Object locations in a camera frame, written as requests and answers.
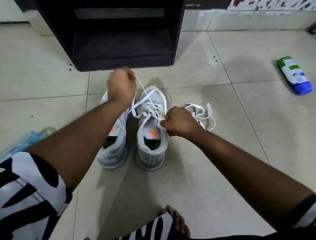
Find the person's right hand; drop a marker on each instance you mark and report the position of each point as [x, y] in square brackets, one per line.
[181, 122]

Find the person's left forearm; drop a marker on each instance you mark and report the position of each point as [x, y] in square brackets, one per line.
[79, 138]

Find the person's right foot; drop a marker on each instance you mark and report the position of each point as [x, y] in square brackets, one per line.
[179, 222]

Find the dark brown wooden cabinet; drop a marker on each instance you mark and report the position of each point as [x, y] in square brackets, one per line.
[207, 3]

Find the white shoelace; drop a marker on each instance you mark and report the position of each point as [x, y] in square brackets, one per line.
[145, 99]
[206, 116]

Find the grey sneaker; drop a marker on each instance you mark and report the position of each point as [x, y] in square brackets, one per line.
[113, 150]
[150, 160]

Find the white floral patterned sheet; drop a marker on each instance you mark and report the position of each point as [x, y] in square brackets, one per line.
[271, 5]

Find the black metal frame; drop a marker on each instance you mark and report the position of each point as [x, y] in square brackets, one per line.
[312, 29]

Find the blue transparent bottle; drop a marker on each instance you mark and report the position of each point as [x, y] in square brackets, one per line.
[22, 142]

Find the green blue white bottle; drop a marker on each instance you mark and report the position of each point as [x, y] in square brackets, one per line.
[295, 75]

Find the person's right forearm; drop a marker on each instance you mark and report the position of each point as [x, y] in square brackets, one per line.
[251, 173]

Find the zebra striped garment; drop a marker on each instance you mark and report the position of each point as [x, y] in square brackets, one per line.
[24, 188]

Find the black open shelf box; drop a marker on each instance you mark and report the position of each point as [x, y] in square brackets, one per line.
[123, 44]

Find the person's left hand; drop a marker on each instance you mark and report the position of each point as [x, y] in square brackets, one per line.
[121, 86]

